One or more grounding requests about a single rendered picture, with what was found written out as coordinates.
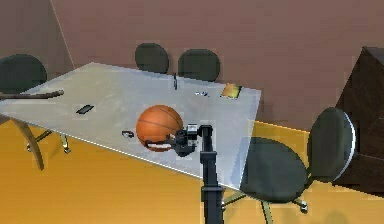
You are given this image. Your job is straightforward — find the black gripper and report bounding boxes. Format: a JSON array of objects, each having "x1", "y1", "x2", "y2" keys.
[{"x1": 144, "y1": 129, "x2": 198, "y2": 158}]

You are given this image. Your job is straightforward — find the orange basketball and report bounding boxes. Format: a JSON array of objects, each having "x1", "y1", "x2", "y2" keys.
[{"x1": 135, "y1": 104, "x2": 185, "y2": 153}]

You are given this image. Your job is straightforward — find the glass dining table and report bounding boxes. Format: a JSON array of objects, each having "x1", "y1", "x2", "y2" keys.
[{"x1": 0, "y1": 61, "x2": 263, "y2": 192}]

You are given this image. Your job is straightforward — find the yellow book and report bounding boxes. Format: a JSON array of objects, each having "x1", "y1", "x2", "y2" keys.
[{"x1": 220, "y1": 82, "x2": 243, "y2": 100}]

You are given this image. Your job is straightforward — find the dark round-back chair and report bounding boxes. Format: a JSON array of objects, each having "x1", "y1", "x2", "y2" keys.
[
  {"x1": 134, "y1": 42, "x2": 170, "y2": 75},
  {"x1": 0, "y1": 53, "x2": 48, "y2": 95},
  {"x1": 221, "y1": 106, "x2": 357, "y2": 224},
  {"x1": 177, "y1": 48, "x2": 221, "y2": 83}
]

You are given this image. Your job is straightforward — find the black remote control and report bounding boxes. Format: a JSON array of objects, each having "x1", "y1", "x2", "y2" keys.
[{"x1": 75, "y1": 104, "x2": 95, "y2": 115}]

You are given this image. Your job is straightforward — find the brown baseball bat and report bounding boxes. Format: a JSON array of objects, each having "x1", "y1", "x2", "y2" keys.
[{"x1": 0, "y1": 88, "x2": 65, "y2": 102}]

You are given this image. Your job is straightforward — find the dark wooden cabinet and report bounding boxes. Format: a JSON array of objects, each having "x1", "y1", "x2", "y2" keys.
[{"x1": 332, "y1": 45, "x2": 384, "y2": 198}]

